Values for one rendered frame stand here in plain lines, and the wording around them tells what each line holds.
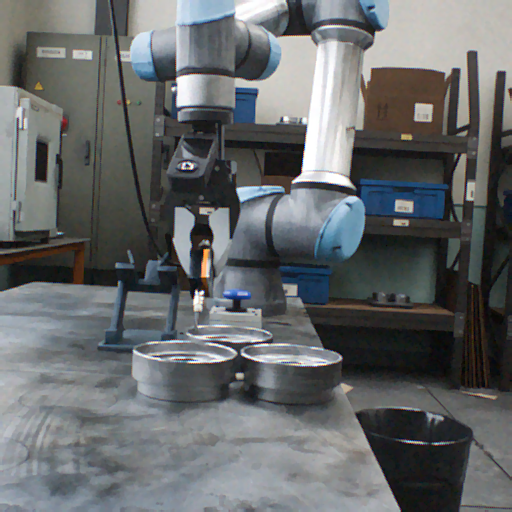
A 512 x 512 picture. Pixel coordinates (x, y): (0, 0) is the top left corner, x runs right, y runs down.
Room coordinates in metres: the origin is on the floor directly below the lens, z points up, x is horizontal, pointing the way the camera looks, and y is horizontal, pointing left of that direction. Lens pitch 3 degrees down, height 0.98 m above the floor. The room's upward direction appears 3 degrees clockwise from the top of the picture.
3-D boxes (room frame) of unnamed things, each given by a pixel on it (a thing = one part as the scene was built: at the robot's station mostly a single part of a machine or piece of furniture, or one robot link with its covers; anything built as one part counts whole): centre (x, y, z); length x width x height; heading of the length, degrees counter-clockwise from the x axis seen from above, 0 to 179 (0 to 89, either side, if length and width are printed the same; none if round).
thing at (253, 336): (0.83, 0.02, 0.82); 0.10 x 0.10 x 0.04
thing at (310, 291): (4.46, -0.23, 0.56); 0.52 x 0.38 x 0.22; 87
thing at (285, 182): (4.44, -0.21, 1.19); 0.52 x 0.42 x 0.38; 90
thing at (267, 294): (1.34, 0.01, 0.85); 0.15 x 0.15 x 0.10
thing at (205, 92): (0.93, 0.08, 1.13); 0.08 x 0.08 x 0.05
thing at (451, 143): (4.45, -0.33, 1.00); 1.92 x 0.57 x 2.00; 90
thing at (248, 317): (1.00, 0.02, 0.82); 0.08 x 0.07 x 0.05; 0
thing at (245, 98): (4.46, 0.29, 1.61); 0.52 x 0.38 x 0.22; 93
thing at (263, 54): (1.03, 0.04, 1.21); 0.11 x 0.11 x 0.08; 61
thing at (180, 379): (0.71, 0.06, 0.82); 0.10 x 0.10 x 0.04
